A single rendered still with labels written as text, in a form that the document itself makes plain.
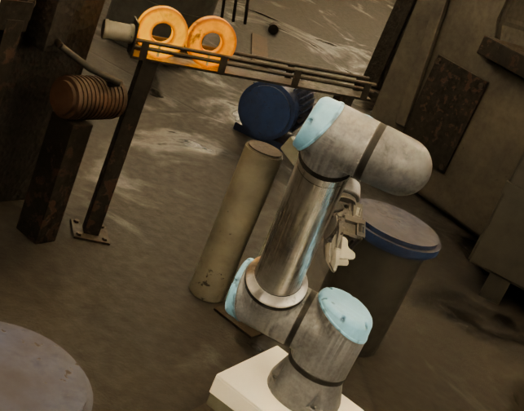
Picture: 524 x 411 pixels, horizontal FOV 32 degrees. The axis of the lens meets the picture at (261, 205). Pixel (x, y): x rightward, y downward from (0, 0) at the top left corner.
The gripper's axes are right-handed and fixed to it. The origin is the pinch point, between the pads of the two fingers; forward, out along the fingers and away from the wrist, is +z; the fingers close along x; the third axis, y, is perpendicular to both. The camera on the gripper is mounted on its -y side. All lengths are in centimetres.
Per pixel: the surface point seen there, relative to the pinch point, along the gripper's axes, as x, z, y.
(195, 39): 23, -80, -38
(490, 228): 83, -94, 108
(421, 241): 29, -37, 43
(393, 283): 41, -27, 40
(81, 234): 80, -37, -51
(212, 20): 18, -84, -35
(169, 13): 18, -81, -48
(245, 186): 36, -42, -13
